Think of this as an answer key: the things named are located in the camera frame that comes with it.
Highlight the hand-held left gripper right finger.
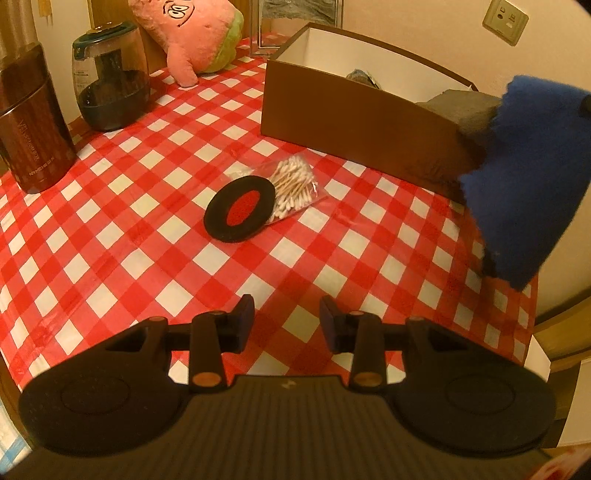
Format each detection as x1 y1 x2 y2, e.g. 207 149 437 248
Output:
320 294 456 394

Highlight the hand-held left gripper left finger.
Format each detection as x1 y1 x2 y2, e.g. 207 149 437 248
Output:
111 293 256 394

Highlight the pink starfish plush toy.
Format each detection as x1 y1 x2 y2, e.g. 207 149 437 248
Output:
128 0 245 88

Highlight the glass jar with dark lid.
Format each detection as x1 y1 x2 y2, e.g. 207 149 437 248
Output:
71 23 151 133

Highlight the brown cardboard box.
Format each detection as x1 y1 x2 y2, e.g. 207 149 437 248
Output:
260 23 485 205

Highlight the red white checkered tablecloth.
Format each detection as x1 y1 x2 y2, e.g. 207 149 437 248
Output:
0 37 541 394

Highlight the bag of cotton swabs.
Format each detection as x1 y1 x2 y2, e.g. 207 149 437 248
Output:
222 154 328 227

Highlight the black red round pad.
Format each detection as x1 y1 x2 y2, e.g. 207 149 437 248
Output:
204 175 278 243

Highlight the beige wall socket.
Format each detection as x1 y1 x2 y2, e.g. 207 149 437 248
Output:
482 0 530 46

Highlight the brown metal canister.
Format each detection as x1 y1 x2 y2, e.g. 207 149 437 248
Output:
0 41 78 195

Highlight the blue fleece cloth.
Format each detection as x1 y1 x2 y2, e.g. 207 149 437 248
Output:
459 75 591 292

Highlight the silver picture frame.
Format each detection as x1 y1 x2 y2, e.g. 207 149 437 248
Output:
250 0 345 57

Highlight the blue white patterned cloth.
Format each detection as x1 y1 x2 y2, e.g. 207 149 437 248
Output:
0 406 29 463

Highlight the red white packet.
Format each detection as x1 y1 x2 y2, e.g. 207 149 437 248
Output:
536 445 588 480

